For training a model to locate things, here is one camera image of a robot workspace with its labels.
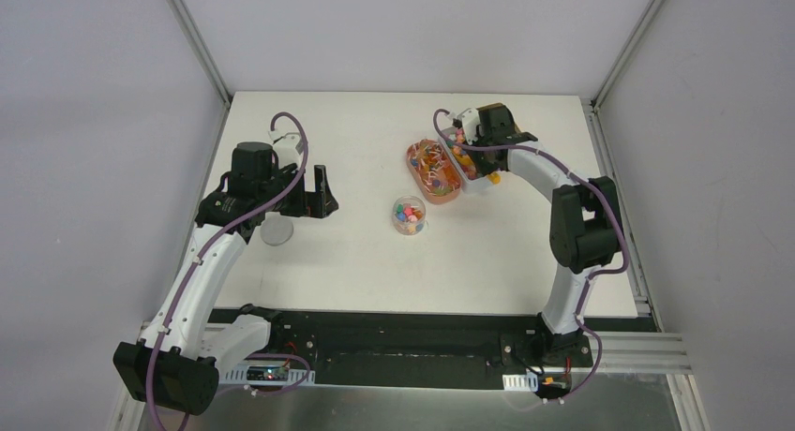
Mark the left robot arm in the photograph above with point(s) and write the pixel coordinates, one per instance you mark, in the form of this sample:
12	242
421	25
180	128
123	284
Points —
172	364

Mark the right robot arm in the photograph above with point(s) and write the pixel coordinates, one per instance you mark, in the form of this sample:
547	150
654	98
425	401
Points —
585	230

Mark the clear jar lid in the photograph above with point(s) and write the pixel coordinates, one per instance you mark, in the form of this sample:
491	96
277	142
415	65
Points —
276	230

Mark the clear plastic jar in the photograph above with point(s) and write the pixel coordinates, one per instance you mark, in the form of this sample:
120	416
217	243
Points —
409	216

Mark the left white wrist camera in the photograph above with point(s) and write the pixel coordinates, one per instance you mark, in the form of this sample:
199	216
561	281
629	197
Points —
288	146

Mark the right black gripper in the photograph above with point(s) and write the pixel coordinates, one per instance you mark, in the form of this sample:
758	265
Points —
484	169

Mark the yellow plastic scoop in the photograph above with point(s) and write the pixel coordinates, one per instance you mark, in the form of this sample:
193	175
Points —
494	178

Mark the aluminium frame rail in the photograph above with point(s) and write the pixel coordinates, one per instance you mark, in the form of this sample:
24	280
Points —
613	353

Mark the white tray of star candies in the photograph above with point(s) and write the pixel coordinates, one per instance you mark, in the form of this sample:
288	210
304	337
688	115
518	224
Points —
472	181

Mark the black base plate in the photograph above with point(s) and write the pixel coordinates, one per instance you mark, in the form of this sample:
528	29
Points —
436	351

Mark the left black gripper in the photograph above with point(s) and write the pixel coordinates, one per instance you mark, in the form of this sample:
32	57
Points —
307	200

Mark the orange tray of lollipops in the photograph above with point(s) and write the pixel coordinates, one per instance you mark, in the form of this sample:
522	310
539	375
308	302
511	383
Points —
433	171

